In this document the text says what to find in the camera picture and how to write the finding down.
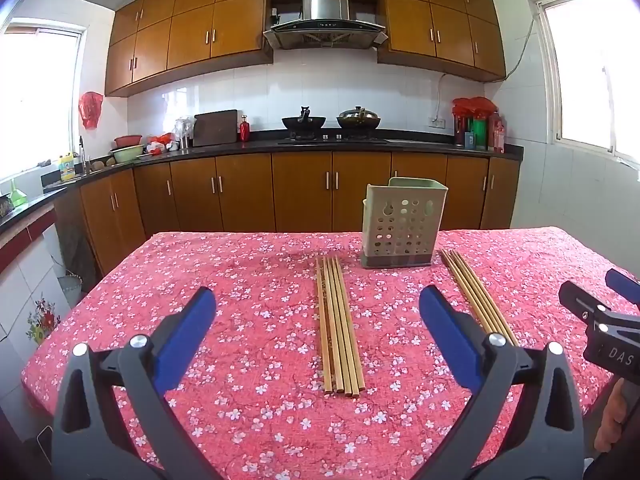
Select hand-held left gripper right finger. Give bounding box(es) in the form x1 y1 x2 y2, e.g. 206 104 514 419
417 285 586 480

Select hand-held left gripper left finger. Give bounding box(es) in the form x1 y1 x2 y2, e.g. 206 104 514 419
50 286 223 480

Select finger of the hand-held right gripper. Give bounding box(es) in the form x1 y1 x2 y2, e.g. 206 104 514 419
604 268 640 307
558 279 640 334

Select pale green perforated utensil holder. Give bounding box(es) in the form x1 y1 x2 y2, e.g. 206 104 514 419
360 176 449 271

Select person's right hand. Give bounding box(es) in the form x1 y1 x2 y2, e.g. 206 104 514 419
599 378 626 457

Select red floral tablecloth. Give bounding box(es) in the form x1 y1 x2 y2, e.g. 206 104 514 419
20 227 640 480

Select wooden base cabinets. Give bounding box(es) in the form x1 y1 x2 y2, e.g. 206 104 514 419
52 151 522 278

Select red box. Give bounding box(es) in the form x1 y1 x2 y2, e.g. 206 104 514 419
487 112 506 154

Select green basin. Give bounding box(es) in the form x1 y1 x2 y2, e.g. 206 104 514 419
110 145 147 164

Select red white packet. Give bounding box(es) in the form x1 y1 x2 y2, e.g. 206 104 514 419
145 132 177 155

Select black kitchen countertop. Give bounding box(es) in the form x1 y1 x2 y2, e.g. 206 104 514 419
0 130 524 233

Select dark wooden cutting board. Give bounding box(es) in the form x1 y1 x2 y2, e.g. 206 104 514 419
193 109 239 147

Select kitchen window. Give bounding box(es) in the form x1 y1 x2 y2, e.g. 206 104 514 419
537 0 640 172
0 20 87 183

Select black gas stove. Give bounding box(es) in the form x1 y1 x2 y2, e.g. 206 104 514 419
277 132 389 146

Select wok with lid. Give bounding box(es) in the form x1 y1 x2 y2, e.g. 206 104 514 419
336 106 381 131

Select black wok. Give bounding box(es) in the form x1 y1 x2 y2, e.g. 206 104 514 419
281 106 327 133

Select steel range hood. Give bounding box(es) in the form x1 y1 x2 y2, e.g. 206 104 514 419
262 0 389 51

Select wooden wall cabinets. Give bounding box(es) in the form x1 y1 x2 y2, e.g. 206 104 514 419
105 0 507 97

